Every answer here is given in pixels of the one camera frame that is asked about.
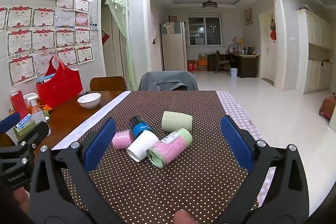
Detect green tissue box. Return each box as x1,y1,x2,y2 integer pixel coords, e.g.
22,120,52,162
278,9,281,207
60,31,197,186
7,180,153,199
13,113,38,138

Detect orange snack packets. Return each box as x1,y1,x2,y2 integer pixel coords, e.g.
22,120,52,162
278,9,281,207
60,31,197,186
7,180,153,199
36,99,53,112

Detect small framed picture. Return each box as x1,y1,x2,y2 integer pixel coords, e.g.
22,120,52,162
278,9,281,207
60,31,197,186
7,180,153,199
244,8,253,25

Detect person's right hand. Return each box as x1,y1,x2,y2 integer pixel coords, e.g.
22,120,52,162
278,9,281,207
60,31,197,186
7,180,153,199
174,210,195,224

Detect wall of certificates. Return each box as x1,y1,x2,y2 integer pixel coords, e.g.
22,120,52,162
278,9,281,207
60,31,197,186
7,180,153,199
0,0,95,87

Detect window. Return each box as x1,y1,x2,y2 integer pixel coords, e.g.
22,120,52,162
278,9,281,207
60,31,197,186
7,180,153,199
188,13,223,47

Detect orange cardboard box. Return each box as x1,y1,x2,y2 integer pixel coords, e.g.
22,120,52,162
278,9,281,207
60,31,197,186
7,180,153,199
197,53,209,72

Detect pink checked tablecloth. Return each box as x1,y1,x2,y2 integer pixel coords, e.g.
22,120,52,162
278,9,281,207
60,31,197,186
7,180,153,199
216,90,279,209

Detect blue and black cup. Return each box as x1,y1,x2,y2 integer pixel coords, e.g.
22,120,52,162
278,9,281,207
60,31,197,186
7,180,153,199
128,116,154,139

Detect white bowl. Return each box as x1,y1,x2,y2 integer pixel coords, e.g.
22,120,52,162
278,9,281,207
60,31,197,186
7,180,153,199
77,92,102,109

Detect chair with grey jacket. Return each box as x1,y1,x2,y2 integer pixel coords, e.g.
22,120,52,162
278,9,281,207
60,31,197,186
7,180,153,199
138,70,199,92

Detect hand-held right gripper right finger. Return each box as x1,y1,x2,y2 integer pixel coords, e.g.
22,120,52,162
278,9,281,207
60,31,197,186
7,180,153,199
220,116,310,224

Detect clear spray bottle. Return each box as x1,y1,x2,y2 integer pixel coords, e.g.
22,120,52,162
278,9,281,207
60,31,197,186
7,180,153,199
23,93,48,123

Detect green sheer curtain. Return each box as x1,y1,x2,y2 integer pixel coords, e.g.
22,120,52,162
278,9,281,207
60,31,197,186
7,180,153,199
101,0,137,91

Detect dark wooden desk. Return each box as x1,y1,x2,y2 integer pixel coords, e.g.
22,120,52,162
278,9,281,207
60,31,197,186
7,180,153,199
207,52,261,79

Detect brown wooden chair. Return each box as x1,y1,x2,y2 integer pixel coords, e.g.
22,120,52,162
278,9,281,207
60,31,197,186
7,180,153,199
89,76,128,92

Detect ceiling fan lamp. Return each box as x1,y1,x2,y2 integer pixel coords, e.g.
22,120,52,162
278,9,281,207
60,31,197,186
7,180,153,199
202,0,218,10

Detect white cup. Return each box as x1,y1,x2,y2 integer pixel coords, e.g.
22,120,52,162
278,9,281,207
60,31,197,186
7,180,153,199
126,131,160,163

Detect small pink cup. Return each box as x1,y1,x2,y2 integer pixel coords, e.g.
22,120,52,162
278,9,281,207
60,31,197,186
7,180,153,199
112,129,136,149

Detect light green cup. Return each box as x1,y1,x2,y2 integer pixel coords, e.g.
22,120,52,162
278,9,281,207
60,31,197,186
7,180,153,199
161,111,194,132

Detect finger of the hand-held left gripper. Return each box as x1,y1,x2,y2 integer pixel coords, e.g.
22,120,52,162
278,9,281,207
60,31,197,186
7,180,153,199
0,122,50,159
0,112,21,134

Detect white tall cabinet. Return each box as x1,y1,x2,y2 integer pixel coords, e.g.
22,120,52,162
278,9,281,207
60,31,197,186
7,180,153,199
296,8,334,95

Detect pink and green cup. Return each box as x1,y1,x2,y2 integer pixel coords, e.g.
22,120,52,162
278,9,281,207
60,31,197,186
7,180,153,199
146,128,194,168

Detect dark wooden chair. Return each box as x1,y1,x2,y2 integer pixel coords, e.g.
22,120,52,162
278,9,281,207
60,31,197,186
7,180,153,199
215,50,230,74

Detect white door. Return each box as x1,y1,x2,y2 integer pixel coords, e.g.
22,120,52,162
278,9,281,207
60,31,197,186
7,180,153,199
259,8,278,86

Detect red felt bag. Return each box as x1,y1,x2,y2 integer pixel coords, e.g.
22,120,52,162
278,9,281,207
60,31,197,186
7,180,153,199
36,56,83,109

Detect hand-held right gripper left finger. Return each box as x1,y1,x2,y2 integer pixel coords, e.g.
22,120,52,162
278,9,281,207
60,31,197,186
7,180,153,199
29,118,124,224

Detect white refrigerator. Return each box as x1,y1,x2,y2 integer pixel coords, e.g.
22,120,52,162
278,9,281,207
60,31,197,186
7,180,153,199
160,21,188,72

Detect brown polka dot tablecloth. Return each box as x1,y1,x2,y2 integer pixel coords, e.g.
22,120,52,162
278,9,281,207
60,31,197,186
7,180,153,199
59,90,260,224

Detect person's left forearm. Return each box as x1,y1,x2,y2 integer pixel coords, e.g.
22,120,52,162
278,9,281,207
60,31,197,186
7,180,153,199
10,185,30,217

